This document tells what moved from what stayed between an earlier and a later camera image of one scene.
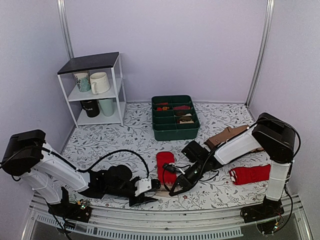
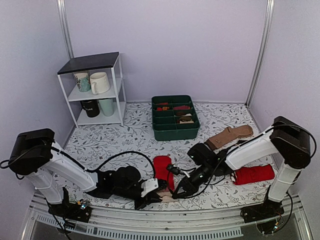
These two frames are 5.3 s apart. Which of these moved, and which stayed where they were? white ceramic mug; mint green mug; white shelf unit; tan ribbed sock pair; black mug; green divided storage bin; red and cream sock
Moved: red and cream sock
Stayed: black mug; tan ribbed sock pair; green divided storage bin; mint green mug; white ceramic mug; white shelf unit
